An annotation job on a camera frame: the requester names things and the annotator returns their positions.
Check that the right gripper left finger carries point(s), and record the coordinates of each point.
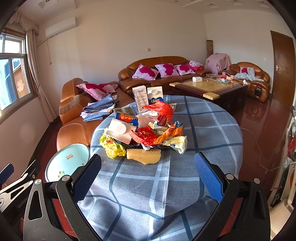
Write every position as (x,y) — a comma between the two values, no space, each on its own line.
(72,189)

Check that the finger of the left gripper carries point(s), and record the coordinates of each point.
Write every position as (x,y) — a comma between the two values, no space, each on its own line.
(6,172)

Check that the window with frame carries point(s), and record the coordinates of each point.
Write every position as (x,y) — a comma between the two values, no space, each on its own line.
(17,88)

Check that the pink pillow on chaise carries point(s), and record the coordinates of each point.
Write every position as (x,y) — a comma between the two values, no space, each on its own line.
(98,91)

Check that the patterned paper sheet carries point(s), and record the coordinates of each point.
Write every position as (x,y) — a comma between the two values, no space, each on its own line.
(125,110)

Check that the pink red pillow right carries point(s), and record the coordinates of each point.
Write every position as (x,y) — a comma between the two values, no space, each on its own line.
(183,69)

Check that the folded blue plaid cloths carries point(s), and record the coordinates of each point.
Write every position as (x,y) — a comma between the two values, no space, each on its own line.
(98,110)

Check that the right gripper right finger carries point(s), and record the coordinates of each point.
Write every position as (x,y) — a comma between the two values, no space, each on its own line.
(225,189)

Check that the pale yellow wrapper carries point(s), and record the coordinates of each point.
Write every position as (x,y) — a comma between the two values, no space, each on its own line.
(179,143)

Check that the orange red snack wrapper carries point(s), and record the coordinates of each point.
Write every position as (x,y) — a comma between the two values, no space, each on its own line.
(148,137)

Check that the brown leather long sofa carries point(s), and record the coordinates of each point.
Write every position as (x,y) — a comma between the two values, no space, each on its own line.
(126,82)

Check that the blue plaid tablecloth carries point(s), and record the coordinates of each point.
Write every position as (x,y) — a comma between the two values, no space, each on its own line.
(167,200)

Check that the blue milk carton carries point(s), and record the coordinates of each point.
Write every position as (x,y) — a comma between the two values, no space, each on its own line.
(155,94)
(121,126)

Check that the pink red pillow middle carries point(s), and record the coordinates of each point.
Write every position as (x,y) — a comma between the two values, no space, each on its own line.
(167,70)

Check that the yellow green snack wrapper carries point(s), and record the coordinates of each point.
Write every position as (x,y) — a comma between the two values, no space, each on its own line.
(112,148)

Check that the pinkish clear plastic bag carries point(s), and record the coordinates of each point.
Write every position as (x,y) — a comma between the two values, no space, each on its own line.
(147,117)

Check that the wooden coffee table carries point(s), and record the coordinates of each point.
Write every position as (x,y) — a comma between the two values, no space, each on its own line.
(229,96)

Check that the standing blue milk carton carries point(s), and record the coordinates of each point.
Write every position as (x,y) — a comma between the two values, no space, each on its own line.
(155,94)

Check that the brown leather armchair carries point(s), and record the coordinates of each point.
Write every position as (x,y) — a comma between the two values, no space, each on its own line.
(251,75)

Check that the tall white grey carton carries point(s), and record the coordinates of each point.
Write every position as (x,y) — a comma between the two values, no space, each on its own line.
(141,99)

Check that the red plastic bag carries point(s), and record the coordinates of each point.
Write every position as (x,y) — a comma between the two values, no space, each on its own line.
(161,108)

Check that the orange leather chaise sofa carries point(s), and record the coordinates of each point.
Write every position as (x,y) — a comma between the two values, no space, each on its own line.
(73,100)

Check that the brown wooden door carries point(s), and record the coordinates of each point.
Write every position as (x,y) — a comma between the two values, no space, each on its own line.
(284,68)

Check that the pink red pillow left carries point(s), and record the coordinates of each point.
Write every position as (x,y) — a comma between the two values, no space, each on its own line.
(145,73)

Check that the white air conditioner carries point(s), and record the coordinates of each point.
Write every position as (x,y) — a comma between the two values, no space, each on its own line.
(60,27)

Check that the beige curtain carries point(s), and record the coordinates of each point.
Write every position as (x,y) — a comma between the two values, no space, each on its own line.
(32,31)

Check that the pink red pillow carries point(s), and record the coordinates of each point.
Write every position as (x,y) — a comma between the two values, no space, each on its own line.
(145,73)
(183,69)
(167,70)

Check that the white tissue box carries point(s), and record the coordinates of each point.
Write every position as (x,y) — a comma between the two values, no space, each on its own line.
(197,79)

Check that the pink cloth covered object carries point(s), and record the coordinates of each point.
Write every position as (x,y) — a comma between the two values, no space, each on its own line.
(217,62)

